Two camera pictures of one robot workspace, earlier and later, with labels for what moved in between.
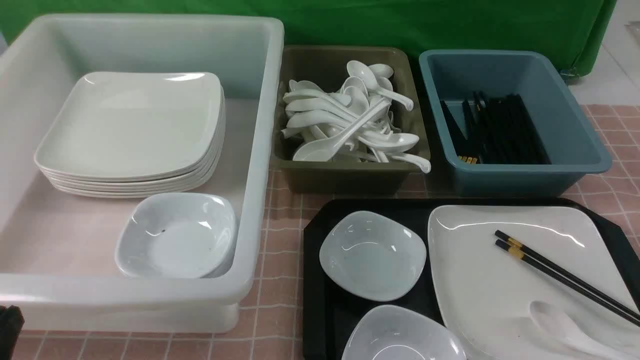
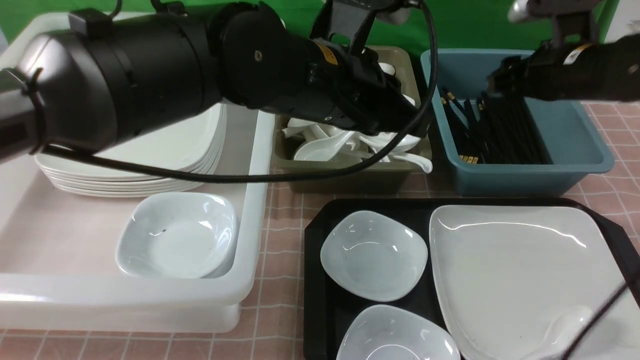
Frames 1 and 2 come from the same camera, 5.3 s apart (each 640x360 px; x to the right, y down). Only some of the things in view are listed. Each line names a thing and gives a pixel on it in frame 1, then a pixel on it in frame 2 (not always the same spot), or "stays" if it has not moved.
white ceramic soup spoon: x=550 y=320 to x=562 y=332
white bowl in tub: x=177 y=235 stays
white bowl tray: x=371 y=255 stays
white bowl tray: x=391 y=332 stays
